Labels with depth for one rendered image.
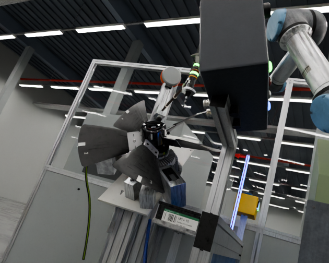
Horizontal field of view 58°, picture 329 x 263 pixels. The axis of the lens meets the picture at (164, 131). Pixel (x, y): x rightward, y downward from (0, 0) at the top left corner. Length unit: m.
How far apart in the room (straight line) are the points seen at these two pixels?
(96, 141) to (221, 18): 0.98
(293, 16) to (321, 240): 0.75
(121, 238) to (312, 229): 0.84
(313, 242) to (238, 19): 0.63
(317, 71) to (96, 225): 1.73
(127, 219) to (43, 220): 1.16
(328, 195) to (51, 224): 1.95
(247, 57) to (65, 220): 2.06
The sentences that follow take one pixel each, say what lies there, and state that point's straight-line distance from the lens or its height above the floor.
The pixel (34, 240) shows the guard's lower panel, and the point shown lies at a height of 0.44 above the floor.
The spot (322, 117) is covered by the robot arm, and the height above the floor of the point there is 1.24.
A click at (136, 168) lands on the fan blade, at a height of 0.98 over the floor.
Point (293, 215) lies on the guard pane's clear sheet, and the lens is 1.98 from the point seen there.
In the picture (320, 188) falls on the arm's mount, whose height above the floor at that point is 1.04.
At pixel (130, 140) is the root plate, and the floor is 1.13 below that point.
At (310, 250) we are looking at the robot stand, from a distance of 0.94.
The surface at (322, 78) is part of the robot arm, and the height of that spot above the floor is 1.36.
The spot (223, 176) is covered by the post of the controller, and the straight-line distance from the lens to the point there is 0.71.
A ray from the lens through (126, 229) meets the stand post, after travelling 1.45.
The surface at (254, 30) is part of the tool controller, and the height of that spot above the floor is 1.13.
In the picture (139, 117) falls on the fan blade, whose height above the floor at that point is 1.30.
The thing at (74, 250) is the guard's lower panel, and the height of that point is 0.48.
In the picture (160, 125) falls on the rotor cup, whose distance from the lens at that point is 1.39.
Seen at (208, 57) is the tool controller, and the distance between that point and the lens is 0.51.
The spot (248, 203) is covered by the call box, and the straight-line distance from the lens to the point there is 1.47.
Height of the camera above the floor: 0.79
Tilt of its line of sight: 18 degrees up
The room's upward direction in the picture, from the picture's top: 19 degrees clockwise
